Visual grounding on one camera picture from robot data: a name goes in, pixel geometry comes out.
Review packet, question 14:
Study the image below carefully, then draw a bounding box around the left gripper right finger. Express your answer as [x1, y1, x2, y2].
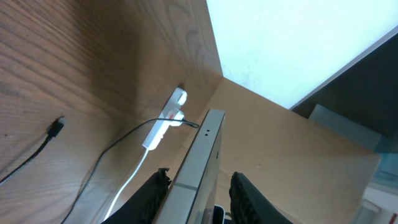
[229, 172, 292, 224]

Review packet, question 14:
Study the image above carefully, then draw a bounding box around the black USB charging cable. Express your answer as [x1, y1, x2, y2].
[0, 115, 200, 224]

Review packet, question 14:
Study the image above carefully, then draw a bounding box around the Galaxy S25 Ultra smartphone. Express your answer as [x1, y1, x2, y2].
[153, 109, 225, 224]

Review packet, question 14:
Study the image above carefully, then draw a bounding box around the white power strip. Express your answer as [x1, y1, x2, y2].
[142, 88, 188, 151]

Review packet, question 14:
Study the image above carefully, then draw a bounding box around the white power strip cord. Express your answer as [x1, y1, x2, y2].
[103, 148, 150, 222]

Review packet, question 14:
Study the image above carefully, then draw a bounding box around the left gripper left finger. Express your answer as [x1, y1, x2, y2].
[101, 168, 172, 224]

